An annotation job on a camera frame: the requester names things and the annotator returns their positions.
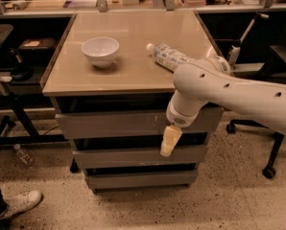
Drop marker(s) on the black box under bench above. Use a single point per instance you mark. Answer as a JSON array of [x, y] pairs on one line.
[[37, 51]]

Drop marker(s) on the grey bottom drawer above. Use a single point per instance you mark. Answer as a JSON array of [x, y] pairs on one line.
[[123, 180]]

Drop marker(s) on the white ceramic bowl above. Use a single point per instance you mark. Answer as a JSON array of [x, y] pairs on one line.
[[101, 51]]

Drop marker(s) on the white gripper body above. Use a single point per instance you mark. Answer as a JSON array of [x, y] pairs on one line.
[[178, 118]]

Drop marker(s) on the grey drawer cabinet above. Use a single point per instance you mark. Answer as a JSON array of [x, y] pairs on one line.
[[132, 82]]

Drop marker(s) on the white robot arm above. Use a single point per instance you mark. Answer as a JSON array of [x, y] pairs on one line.
[[208, 80]]

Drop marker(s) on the white sneaker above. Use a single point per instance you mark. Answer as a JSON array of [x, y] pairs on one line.
[[19, 204]]

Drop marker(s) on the white handled tool under bench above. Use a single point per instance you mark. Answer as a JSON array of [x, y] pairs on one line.
[[235, 49]]

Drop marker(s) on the grey top drawer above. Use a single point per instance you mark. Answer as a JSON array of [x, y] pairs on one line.
[[112, 124]]

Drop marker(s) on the black office chair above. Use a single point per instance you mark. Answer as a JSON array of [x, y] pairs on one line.
[[274, 71]]

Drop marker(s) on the yellow foam-covered gripper finger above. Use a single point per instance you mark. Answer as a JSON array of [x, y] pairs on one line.
[[171, 136]]

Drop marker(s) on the grey drawer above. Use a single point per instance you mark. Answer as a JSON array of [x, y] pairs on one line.
[[112, 124], [115, 158], [123, 180]]

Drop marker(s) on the plastic bottle on floor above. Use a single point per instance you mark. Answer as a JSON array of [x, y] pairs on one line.
[[23, 155]]

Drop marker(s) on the white plastic bottle on cabinet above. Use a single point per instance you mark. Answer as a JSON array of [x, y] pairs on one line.
[[166, 56]]

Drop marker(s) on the grey middle drawer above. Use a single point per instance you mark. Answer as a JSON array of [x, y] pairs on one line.
[[115, 158]]

